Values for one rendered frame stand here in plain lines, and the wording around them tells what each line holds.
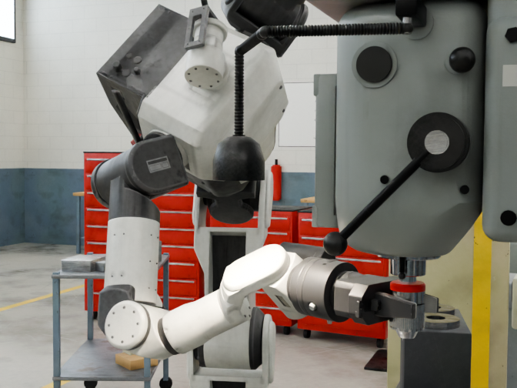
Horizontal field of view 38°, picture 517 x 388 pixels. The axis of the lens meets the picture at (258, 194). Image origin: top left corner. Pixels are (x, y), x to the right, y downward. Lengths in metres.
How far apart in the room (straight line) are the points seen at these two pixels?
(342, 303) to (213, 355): 0.72
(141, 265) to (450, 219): 0.56
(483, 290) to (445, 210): 1.86
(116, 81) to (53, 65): 10.90
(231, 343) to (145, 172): 0.56
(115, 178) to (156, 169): 0.08
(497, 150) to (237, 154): 0.33
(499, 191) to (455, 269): 1.89
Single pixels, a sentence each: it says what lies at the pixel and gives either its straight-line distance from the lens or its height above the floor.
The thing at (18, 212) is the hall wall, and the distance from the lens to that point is 12.50.
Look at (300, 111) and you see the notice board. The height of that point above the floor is 2.05.
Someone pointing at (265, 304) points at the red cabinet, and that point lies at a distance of 6.06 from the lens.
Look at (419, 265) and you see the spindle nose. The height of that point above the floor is 1.30.
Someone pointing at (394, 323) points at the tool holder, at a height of 1.22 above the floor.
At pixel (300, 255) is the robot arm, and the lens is 1.18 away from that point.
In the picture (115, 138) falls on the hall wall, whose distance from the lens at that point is 11.66.
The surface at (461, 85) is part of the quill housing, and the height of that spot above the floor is 1.52.
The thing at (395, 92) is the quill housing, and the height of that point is 1.52.
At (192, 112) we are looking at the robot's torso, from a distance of 1.36.
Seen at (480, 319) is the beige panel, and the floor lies 0.86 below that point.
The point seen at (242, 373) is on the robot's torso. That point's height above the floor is 0.93.
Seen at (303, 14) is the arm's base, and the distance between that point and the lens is 1.52.
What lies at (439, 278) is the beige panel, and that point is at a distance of 2.78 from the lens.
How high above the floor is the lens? 1.44
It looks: 3 degrees down
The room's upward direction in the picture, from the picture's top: straight up
